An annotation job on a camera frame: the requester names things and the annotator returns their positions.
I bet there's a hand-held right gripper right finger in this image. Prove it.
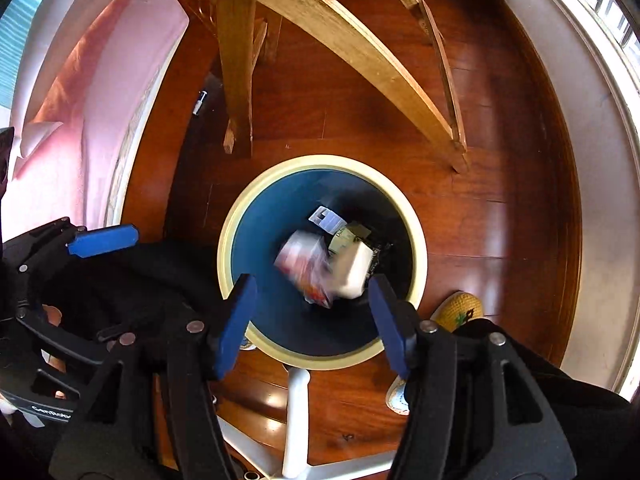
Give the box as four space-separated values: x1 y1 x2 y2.
368 274 576 480

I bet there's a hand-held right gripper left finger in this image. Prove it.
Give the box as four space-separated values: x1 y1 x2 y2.
48 273 258 480

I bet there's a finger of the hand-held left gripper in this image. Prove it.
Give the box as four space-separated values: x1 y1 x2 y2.
0 217 139 311
15 305 138 366

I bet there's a small beige box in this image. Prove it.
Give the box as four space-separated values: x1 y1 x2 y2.
334 242 375 300

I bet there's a blue bin with cream rim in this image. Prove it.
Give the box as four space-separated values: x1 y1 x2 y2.
217 155 428 372

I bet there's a red and white box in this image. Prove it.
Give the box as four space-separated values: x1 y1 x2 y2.
274 230 335 308

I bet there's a green and black box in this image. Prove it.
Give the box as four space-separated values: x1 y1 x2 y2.
327 221 372 256

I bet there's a white and purple carton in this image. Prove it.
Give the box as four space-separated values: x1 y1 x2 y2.
308 206 349 234

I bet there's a person's left leg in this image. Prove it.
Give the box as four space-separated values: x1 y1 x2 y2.
40 240 236 480

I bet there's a person's leg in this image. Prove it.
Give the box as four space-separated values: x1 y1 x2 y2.
450 317 640 480
40 240 236 480

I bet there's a white slipper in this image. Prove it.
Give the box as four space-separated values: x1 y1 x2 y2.
385 375 412 417

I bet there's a white chair base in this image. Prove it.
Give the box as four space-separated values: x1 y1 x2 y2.
215 367 401 480

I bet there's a person's right leg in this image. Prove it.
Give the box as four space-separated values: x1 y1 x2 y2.
450 317 640 480

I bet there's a metal window grille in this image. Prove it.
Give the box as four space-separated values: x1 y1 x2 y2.
565 0 640 46

